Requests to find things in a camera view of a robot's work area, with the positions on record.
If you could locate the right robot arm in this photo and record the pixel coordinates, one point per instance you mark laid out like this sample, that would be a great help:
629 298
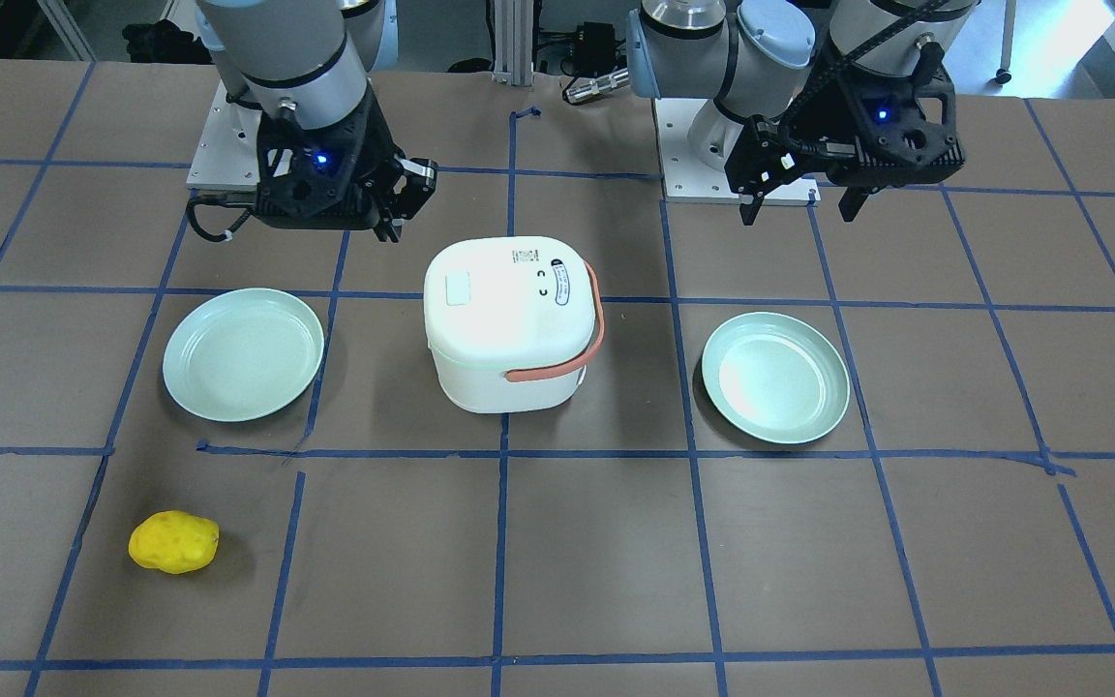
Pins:
312 56

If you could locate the green plate robot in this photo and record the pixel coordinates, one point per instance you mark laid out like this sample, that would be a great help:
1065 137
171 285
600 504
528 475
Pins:
243 355
775 378

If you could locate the white rice cooker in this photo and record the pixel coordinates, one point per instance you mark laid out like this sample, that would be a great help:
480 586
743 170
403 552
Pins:
512 322

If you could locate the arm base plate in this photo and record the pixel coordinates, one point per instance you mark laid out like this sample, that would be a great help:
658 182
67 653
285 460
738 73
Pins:
225 156
694 140

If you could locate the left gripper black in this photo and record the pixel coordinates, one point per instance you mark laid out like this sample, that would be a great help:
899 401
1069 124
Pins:
817 120

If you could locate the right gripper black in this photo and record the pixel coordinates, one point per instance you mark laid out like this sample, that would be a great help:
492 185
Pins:
378 143

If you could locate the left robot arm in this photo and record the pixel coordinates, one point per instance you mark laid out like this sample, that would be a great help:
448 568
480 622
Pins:
755 58

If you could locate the aluminium frame post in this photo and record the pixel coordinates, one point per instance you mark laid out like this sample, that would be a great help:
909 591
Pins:
514 25

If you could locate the black power adapter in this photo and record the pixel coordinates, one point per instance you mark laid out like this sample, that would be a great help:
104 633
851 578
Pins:
594 50

